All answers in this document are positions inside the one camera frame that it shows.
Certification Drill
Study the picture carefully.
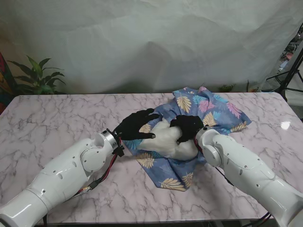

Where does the white pillow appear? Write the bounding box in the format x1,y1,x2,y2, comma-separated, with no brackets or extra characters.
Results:
137,118,198,160

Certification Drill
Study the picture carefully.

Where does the black tripod stand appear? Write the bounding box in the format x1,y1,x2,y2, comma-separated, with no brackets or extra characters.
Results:
266,42,303,102

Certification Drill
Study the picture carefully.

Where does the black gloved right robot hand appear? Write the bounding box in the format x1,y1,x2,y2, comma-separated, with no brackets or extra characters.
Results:
169,114,205,144

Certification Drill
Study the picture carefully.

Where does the red black arm cable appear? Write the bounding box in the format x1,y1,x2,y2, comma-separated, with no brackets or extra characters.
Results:
193,136,276,227
42,137,124,225

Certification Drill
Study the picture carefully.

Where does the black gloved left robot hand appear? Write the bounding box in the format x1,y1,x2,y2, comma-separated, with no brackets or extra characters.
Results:
113,108,161,141

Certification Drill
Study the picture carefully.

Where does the small green bushy plant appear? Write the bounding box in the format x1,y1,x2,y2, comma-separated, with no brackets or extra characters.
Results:
217,84,236,93

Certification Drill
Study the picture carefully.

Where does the large green leafy plant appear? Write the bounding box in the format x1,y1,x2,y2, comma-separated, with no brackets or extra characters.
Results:
7,55,67,95

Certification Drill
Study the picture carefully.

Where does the blue floral pillowcase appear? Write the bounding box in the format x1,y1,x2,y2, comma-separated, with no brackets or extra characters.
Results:
123,86,252,192

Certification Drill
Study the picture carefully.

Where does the colourful painted panel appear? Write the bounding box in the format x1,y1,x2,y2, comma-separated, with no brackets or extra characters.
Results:
0,52,17,112

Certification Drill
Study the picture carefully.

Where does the white backdrop cloth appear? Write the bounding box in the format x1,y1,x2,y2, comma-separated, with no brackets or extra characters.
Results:
0,0,303,94

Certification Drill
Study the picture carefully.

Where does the red black left arm cable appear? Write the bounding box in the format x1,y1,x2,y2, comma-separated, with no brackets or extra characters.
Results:
42,137,124,225

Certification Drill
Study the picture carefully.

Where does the red black right arm cable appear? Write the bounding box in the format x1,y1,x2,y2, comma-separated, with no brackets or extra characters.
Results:
193,136,276,227

